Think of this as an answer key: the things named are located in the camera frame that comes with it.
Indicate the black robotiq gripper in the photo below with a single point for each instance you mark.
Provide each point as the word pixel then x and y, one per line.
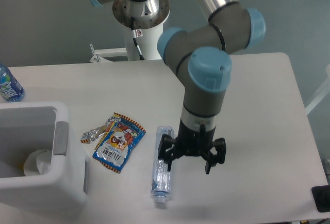
pixel 192 143

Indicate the blue snack wrapper bag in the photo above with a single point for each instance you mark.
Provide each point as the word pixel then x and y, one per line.
pixel 115 141

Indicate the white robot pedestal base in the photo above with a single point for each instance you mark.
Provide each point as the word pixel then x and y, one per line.
pixel 147 42

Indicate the white plastic trash can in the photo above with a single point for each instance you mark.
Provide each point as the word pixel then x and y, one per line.
pixel 30 126

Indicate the blue labelled drink bottle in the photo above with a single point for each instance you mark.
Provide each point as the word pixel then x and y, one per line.
pixel 11 89

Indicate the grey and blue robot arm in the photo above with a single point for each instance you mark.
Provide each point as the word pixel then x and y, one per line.
pixel 200 60

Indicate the black device at table edge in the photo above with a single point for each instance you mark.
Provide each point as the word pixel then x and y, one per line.
pixel 321 198

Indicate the white table frame leg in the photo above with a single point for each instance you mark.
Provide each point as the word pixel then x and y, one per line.
pixel 321 92

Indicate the crushed clear plastic bottle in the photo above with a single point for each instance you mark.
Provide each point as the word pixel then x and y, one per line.
pixel 161 177

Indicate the crumpled white tissue paper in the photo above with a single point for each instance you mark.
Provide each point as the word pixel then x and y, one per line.
pixel 38 163

